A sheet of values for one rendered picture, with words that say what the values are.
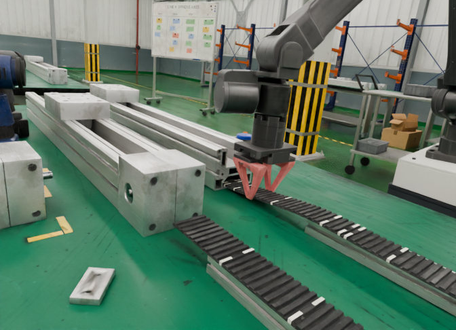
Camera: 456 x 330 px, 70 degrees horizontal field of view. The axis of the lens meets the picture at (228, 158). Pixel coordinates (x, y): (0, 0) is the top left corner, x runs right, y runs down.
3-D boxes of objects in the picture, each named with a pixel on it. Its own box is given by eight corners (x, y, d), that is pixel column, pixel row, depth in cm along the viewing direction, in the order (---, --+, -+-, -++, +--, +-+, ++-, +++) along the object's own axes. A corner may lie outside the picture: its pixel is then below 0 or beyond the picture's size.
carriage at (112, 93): (139, 110, 110) (139, 89, 108) (106, 111, 103) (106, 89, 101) (120, 102, 122) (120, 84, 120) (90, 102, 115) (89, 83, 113)
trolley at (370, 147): (454, 188, 329) (486, 86, 300) (447, 202, 288) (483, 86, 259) (353, 161, 390) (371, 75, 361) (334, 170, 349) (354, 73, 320)
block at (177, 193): (214, 217, 53) (218, 162, 51) (143, 237, 46) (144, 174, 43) (184, 197, 60) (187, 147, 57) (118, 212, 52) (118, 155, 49)
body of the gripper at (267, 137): (231, 152, 58) (236, 110, 55) (271, 147, 64) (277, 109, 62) (257, 162, 53) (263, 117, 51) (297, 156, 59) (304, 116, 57)
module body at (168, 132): (250, 182, 70) (255, 144, 68) (213, 191, 64) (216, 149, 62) (112, 115, 128) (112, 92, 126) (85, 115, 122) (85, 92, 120)
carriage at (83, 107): (110, 130, 80) (109, 102, 78) (61, 132, 73) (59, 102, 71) (89, 117, 92) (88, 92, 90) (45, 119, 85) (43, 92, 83)
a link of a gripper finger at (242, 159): (227, 194, 60) (233, 144, 57) (255, 187, 65) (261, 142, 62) (253, 208, 55) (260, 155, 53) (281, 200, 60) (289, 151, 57)
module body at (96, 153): (173, 199, 58) (175, 154, 56) (118, 212, 52) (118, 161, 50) (60, 116, 116) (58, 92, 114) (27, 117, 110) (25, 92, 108)
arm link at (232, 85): (305, 43, 49) (279, 43, 57) (234, 32, 45) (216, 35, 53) (293, 121, 53) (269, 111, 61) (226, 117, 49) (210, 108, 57)
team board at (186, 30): (142, 104, 664) (144, -1, 608) (159, 102, 705) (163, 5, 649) (203, 116, 592) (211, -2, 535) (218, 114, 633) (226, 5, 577)
